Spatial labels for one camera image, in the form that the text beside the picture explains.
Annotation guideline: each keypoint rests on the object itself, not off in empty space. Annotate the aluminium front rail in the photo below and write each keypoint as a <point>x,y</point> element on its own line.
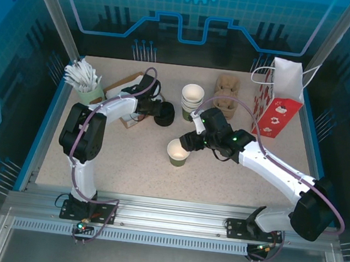
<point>168,214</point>

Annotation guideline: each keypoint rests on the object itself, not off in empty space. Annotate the red white paper gift bag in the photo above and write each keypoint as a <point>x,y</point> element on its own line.
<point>274,117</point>

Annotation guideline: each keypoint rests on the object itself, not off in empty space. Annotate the green paper cups stack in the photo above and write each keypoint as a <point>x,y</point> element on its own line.
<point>192,93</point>

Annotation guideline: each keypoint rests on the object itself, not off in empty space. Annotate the white wrapped stir sticks bundle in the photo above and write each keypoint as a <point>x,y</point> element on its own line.
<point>80,74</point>

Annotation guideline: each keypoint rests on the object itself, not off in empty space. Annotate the black cup lids stack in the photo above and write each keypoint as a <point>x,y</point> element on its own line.
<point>165,122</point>

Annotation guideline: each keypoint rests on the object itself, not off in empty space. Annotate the small LED connector board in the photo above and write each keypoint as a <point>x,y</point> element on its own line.
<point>264,248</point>
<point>82,226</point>

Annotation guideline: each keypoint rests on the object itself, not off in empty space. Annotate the aluminium frame post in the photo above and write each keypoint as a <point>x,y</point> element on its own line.
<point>327,44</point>
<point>56,13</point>

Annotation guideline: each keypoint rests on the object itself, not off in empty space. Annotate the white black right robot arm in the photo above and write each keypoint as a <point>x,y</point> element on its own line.
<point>278,171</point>

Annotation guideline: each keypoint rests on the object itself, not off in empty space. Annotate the single green paper cup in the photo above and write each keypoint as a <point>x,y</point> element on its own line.
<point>176,159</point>

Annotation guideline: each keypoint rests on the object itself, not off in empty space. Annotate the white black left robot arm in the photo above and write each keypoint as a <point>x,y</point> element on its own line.
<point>85,177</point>

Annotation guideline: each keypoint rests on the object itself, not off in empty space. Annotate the brown pulp cup carrier stack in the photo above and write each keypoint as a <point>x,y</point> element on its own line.
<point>216,101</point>

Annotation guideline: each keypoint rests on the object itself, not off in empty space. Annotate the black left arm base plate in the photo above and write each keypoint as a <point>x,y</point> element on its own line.
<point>105,216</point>

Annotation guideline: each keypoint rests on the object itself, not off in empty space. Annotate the light green holder cup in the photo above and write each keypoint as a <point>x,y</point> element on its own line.
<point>94,101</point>

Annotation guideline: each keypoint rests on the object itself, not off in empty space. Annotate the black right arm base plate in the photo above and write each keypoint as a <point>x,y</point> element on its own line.
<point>233,229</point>

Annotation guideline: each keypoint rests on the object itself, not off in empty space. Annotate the white paper napkins stack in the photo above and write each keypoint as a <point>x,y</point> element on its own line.
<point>116,92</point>

